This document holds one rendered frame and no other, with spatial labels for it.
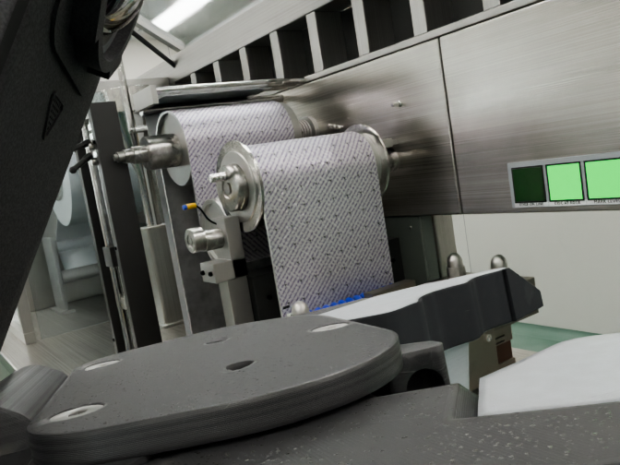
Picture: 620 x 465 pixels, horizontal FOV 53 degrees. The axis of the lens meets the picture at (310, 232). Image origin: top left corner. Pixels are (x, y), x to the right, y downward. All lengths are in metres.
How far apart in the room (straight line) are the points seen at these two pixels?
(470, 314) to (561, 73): 0.80
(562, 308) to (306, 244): 3.08
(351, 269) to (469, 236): 3.24
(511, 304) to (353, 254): 0.87
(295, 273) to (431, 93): 0.39
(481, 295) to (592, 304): 3.68
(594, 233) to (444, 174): 2.67
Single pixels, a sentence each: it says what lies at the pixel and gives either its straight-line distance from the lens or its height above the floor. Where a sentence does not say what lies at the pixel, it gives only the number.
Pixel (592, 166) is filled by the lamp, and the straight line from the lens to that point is 0.93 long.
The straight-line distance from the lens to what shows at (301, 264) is 0.99.
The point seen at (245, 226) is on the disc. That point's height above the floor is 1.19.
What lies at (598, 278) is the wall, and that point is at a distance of 3.79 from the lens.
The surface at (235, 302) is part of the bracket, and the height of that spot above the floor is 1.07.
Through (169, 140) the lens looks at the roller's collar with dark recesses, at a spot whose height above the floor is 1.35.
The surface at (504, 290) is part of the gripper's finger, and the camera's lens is 0.19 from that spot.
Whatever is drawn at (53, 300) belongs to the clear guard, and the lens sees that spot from 1.91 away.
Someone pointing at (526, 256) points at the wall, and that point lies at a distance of 4.02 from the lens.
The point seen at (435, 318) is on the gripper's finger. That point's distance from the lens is 0.16.
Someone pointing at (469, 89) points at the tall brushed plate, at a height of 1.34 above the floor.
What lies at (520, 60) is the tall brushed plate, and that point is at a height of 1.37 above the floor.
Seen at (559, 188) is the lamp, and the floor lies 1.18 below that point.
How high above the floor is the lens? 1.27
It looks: 6 degrees down
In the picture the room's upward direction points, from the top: 9 degrees counter-clockwise
